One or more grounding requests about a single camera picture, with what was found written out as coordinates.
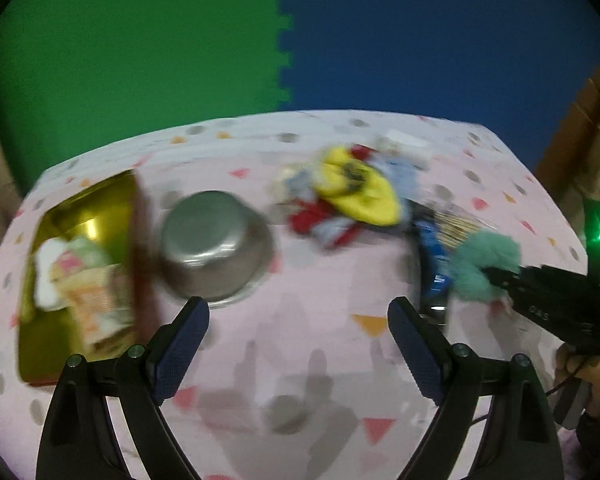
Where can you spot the person's right hand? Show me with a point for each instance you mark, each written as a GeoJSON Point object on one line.
{"type": "Point", "coordinates": [587, 377]}

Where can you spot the white rolled sock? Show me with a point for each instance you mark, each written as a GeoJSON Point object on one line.
{"type": "Point", "coordinates": [402, 141]}

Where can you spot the blue snack packet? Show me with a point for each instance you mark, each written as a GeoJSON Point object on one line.
{"type": "Point", "coordinates": [432, 255]}

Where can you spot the white cloth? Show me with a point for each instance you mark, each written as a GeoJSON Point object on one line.
{"type": "Point", "coordinates": [47, 275]}

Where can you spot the orange patterned sock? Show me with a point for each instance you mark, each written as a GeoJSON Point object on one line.
{"type": "Point", "coordinates": [97, 305]}

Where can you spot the striped beige packet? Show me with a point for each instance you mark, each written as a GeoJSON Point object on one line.
{"type": "Point", "coordinates": [457, 227]}

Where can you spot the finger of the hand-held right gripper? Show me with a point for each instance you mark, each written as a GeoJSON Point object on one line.
{"type": "Point", "coordinates": [502, 279]}

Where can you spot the gold tin box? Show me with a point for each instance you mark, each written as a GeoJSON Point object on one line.
{"type": "Point", "coordinates": [100, 210]}

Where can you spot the green foam mat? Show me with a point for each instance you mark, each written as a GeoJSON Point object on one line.
{"type": "Point", "coordinates": [130, 60]}

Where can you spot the light blue fluffy sock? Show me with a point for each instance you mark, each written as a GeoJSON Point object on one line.
{"type": "Point", "coordinates": [400, 172]}

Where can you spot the cream sock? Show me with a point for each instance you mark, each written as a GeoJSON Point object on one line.
{"type": "Point", "coordinates": [284, 185]}

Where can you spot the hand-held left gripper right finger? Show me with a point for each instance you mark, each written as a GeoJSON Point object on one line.
{"type": "Point", "coordinates": [420, 355]}

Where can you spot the red sock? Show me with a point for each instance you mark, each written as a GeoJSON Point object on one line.
{"type": "Point", "coordinates": [305, 220]}

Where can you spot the pink patterned tablecloth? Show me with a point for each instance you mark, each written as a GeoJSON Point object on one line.
{"type": "Point", "coordinates": [305, 285]}

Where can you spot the green patterned sock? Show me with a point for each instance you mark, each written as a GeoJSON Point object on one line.
{"type": "Point", "coordinates": [90, 252]}

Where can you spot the brown foam mat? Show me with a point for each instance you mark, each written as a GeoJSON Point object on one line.
{"type": "Point", "coordinates": [580, 135]}

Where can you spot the teal fluffy sock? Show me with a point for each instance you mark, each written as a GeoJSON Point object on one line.
{"type": "Point", "coordinates": [480, 260]}

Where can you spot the yellow sock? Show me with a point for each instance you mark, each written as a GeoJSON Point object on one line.
{"type": "Point", "coordinates": [365, 200]}

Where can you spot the blue foam mat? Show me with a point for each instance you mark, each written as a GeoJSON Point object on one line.
{"type": "Point", "coordinates": [430, 35]}

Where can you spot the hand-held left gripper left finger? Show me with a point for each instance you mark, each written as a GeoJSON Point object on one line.
{"type": "Point", "coordinates": [180, 350]}

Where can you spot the steel bowl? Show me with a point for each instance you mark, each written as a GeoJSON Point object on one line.
{"type": "Point", "coordinates": [215, 245]}

